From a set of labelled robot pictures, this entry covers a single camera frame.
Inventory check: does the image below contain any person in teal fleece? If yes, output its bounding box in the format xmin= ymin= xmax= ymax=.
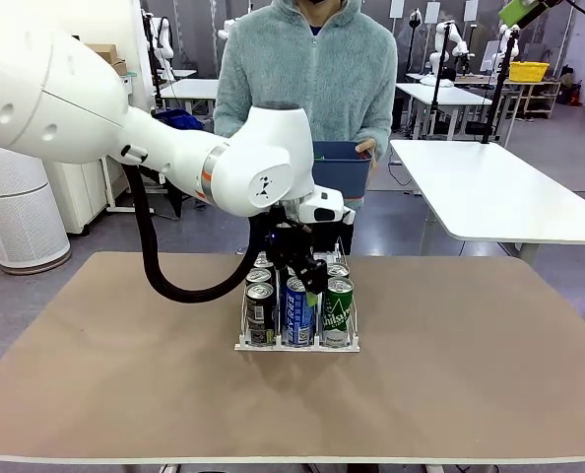
xmin=212 ymin=0 xmax=399 ymax=257

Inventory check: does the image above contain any dark blue plastic bin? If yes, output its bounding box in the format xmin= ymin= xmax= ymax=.
xmin=311 ymin=141 xmax=376 ymax=211

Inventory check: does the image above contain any white background table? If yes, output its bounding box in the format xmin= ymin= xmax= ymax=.
xmin=394 ymin=81 xmax=494 ymax=142
xmin=158 ymin=77 xmax=221 ymax=117

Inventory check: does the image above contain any yellow plastic basket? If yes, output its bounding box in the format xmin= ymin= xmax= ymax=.
xmin=510 ymin=61 xmax=552 ymax=83

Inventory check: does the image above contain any black camera stand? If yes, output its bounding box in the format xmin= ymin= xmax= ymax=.
xmin=480 ymin=24 xmax=523 ymax=145

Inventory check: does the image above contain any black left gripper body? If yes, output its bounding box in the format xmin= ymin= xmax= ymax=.
xmin=267 ymin=206 xmax=323 ymax=282

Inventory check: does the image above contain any person's left forearm teal sleeve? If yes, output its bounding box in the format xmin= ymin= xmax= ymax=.
xmin=358 ymin=105 xmax=397 ymax=159

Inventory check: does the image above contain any person's right forearm teal sleeve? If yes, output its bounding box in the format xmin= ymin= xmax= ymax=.
xmin=213 ymin=98 xmax=254 ymax=140

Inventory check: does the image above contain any black coat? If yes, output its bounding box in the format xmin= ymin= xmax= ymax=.
xmin=162 ymin=179 xmax=184 ymax=221

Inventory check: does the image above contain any person's left hand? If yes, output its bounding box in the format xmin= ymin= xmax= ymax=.
xmin=355 ymin=139 xmax=378 ymax=171

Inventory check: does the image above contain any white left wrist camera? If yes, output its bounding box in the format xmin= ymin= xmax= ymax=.
xmin=296 ymin=186 xmax=357 ymax=227

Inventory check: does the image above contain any small beige side table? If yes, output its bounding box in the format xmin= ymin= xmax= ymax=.
xmin=102 ymin=157 xmax=157 ymax=217

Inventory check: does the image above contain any wooden shelf table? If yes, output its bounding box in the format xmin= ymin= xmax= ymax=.
xmin=501 ymin=78 xmax=563 ymax=120

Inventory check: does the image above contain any black tripod stand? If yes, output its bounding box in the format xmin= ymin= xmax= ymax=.
xmin=427 ymin=19 xmax=455 ymax=139

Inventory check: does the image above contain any clear acrylic can rack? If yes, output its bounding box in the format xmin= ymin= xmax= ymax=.
xmin=232 ymin=235 xmax=363 ymax=355

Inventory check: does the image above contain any white desk with cabinet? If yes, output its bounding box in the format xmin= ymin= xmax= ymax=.
xmin=50 ymin=157 xmax=131 ymax=236

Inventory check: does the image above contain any white air purifier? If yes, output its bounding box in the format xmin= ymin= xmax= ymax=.
xmin=0 ymin=140 xmax=72 ymax=276

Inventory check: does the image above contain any blue jacket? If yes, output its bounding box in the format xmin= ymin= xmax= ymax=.
xmin=153 ymin=108 xmax=215 ymax=134

